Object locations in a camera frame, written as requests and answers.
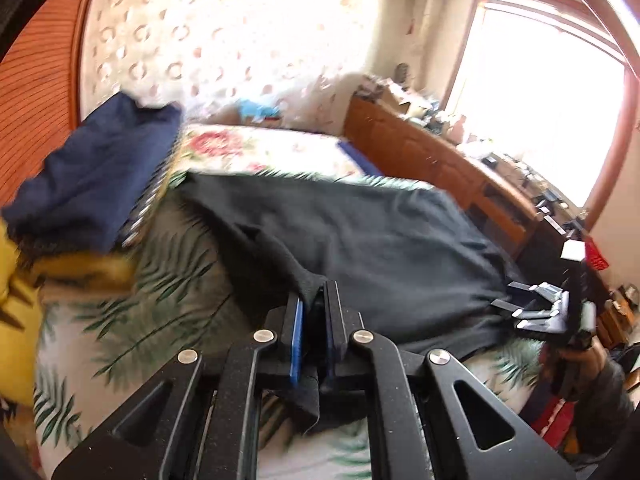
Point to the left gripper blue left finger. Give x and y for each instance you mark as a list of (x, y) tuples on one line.
[(283, 358)]

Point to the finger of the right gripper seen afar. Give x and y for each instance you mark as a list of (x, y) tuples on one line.
[(531, 301)]

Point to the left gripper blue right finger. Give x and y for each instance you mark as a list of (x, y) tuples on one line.
[(344, 367)]

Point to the black t-shirt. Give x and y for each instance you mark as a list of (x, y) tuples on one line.
[(403, 254)]

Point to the person's right hand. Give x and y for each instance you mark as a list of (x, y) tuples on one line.
[(570, 371)]

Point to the red basket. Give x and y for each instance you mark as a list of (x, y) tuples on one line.
[(594, 257)]

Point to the wooden sideboard cabinet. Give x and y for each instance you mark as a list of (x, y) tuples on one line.
[(497, 207)]

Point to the palm leaf bed sheet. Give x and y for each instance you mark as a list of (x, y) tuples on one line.
[(94, 352)]

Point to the floral blanket with navy border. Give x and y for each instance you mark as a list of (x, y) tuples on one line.
[(219, 149)]

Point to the window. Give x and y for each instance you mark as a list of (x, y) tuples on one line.
[(544, 82)]

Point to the cardboard box with blue items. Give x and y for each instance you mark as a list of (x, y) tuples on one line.
[(253, 114)]

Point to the open cardboard box on cabinet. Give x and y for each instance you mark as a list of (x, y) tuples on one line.
[(397, 100)]

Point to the navy folded garment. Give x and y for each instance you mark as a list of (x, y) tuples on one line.
[(86, 190)]

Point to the yellow pillow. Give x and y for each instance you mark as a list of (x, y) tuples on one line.
[(21, 319)]

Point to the circle patterned sheer curtain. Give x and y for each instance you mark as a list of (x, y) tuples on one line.
[(304, 57)]

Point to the wooden louvered wardrobe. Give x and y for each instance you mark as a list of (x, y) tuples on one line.
[(39, 90)]

